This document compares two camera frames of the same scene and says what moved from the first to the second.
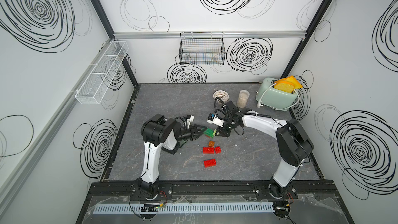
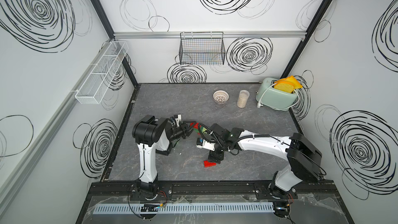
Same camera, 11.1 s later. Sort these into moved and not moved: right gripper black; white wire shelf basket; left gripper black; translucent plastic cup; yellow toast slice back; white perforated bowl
Moved: left gripper black; right gripper black
Not moved: white perforated bowl; translucent plastic cup; white wire shelf basket; yellow toast slice back
